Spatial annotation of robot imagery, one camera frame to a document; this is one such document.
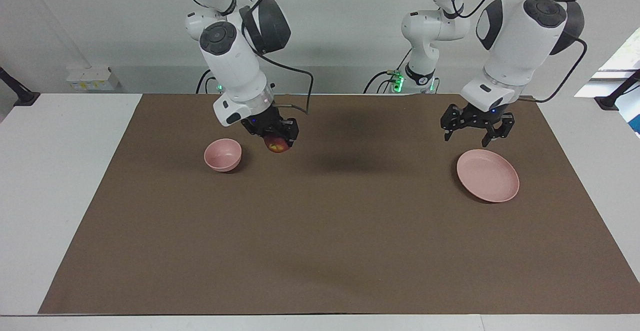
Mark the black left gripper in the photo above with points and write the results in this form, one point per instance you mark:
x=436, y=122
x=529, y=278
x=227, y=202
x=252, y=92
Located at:
x=475, y=116

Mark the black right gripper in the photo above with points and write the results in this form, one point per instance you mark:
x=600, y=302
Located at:
x=262, y=122

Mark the dark red apple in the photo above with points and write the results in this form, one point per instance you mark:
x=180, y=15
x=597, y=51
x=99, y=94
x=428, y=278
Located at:
x=276, y=144

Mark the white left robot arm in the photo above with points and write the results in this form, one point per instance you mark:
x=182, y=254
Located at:
x=515, y=56

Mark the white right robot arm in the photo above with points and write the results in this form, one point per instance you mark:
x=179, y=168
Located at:
x=235, y=66

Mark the pink plate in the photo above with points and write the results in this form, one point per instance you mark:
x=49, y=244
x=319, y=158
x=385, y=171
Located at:
x=487, y=176

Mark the pink bowl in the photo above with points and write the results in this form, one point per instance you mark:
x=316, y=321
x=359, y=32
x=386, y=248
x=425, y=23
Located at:
x=222, y=156

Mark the brown table mat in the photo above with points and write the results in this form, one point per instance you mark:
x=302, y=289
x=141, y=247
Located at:
x=325, y=231

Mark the white power strip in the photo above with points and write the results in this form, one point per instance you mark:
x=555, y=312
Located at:
x=92, y=78

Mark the black clamp mount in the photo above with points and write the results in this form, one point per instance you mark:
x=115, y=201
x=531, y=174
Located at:
x=22, y=96
x=612, y=98

